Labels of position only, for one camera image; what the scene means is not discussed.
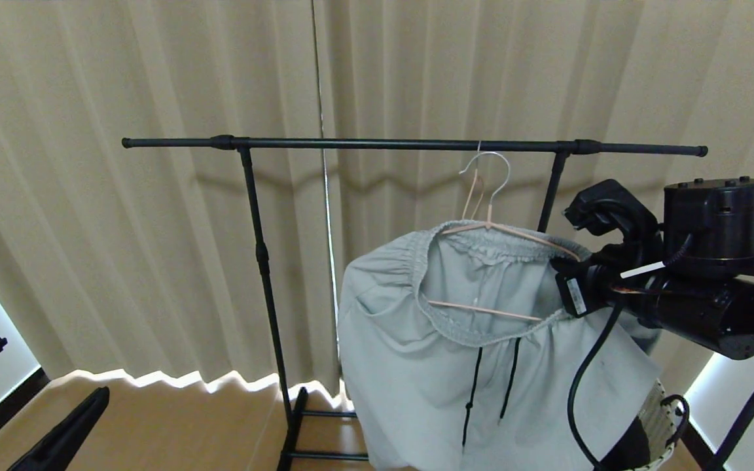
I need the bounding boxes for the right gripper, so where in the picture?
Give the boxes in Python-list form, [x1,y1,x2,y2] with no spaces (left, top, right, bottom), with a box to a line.
[555,260,754,360]

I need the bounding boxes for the pink clothes hanger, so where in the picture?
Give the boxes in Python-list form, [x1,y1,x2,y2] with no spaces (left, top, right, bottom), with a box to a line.
[428,152,582,323]
[461,141,486,221]

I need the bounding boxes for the pale grey shorts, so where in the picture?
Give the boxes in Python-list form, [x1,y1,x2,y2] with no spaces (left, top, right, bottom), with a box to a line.
[338,220,664,471]

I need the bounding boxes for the white laundry basket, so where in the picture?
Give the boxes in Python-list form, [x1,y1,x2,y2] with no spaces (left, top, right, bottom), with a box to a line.
[603,379,691,471]

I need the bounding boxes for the black clothes rack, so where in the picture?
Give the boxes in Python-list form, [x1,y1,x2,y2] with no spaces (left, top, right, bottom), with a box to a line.
[122,135,708,471]

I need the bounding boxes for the beige curtain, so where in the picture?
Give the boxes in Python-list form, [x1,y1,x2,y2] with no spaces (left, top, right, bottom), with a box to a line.
[0,0,754,400]

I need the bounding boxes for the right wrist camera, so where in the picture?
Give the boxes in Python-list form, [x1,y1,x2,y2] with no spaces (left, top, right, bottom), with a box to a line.
[564,179,664,254]

